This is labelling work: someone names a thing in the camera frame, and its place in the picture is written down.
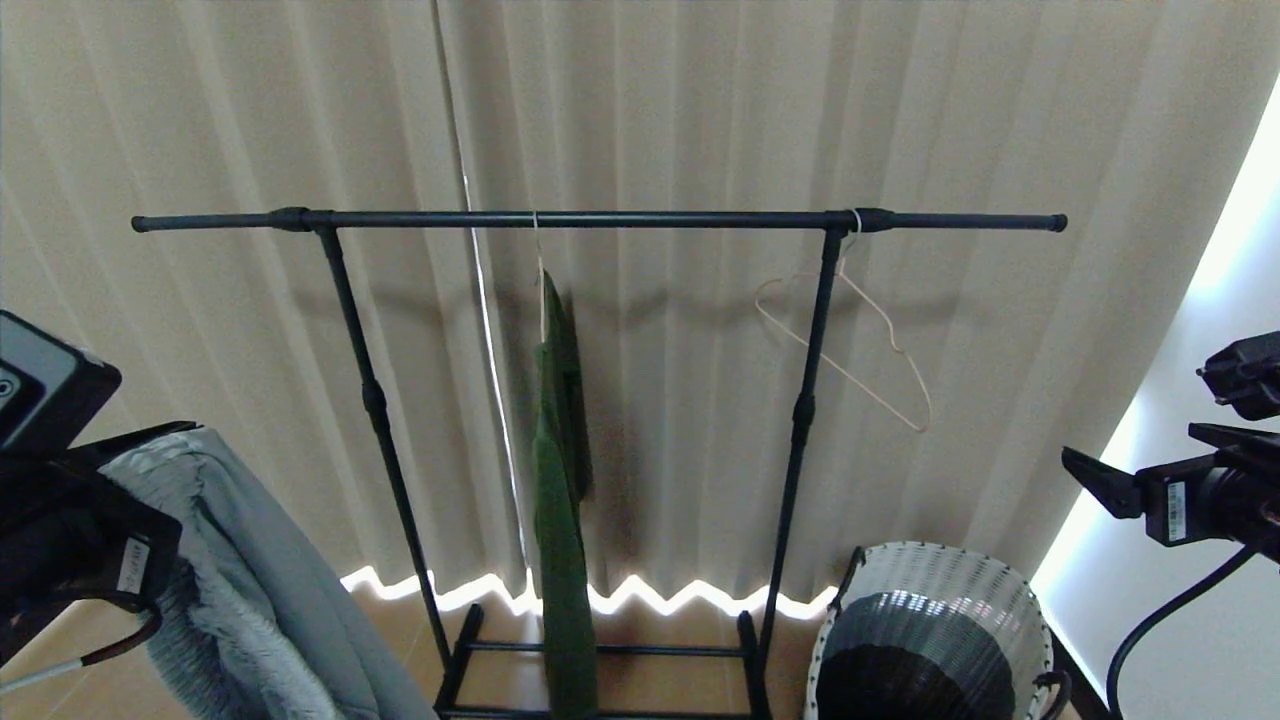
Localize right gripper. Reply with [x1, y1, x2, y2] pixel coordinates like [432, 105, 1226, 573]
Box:
[1060, 422, 1280, 563]

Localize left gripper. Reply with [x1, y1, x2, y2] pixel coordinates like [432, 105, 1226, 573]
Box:
[0, 420, 201, 641]

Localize pale grey garment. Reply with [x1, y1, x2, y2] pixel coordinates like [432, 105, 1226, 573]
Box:
[100, 428, 438, 720]

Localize pink clothes hanger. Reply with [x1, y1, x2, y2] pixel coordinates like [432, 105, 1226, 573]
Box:
[532, 210, 549, 343]
[754, 222, 933, 434]

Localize green printed shirt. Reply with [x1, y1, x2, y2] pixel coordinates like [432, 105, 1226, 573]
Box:
[530, 270, 599, 720]

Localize white laundry basket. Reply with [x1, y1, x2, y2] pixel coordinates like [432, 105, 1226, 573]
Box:
[805, 542, 1073, 720]

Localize black clothes rack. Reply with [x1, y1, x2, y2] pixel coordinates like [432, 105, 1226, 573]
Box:
[130, 207, 1069, 720]

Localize beige curtain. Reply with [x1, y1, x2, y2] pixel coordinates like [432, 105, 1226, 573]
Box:
[0, 0, 1280, 621]

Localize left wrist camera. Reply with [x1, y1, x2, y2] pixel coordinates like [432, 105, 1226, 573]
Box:
[0, 310, 123, 456]

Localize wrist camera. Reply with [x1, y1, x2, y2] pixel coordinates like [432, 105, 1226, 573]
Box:
[1197, 332, 1280, 421]
[0, 310, 123, 456]

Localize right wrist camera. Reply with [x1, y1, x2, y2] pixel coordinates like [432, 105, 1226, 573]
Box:
[1197, 332, 1280, 421]

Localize black cable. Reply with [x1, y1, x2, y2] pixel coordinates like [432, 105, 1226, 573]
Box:
[1105, 545, 1259, 720]

